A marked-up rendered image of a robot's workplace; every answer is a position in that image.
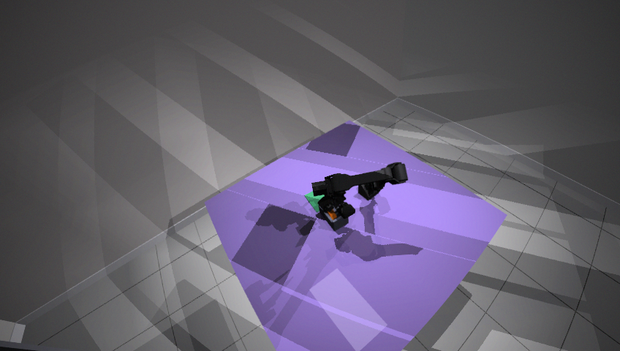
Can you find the orange l-shaped part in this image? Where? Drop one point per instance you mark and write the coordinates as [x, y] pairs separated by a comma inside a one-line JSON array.
[[332, 214]]

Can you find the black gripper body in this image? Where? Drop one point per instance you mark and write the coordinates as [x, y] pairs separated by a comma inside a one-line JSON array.
[[345, 209]]

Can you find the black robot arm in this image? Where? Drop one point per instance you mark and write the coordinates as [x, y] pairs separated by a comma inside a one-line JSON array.
[[337, 184]]

